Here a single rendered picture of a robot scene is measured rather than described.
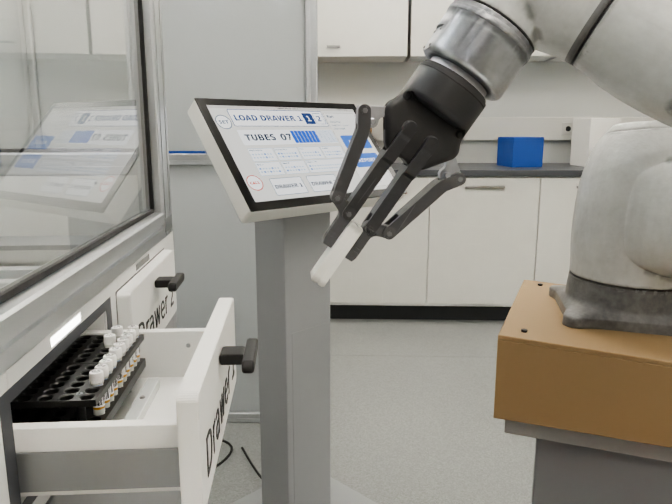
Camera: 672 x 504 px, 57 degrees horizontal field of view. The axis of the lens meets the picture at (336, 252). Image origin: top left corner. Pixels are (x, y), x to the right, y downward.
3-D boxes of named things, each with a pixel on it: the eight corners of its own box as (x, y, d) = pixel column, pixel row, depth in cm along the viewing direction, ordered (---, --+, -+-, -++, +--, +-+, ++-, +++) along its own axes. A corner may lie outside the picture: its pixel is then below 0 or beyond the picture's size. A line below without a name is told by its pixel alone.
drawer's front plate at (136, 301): (177, 310, 109) (173, 248, 107) (135, 374, 81) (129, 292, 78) (167, 310, 109) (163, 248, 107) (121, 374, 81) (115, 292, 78)
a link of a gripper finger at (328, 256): (357, 225, 60) (351, 221, 60) (317, 284, 61) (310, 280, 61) (354, 220, 63) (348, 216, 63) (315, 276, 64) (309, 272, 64)
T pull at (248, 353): (258, 348, 67) (258, 336, 67) (254, 375, 60) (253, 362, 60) (225, 349, 67) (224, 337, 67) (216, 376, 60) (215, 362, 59)
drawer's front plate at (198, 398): (236, 379, 79) (233, 295, 77) (203, 520, 51) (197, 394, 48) (222, 379, 79) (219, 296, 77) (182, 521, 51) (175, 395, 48)
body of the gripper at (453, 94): (479, 105, 64) (426, 180, 65) (413, 56, 62) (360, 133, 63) (504, 104, 56) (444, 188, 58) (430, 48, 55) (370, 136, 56)
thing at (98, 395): (144, 339, 71) (143, 334, 71) (96, 406, 54) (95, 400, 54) (127, 339, 71) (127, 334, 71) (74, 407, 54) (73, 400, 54)
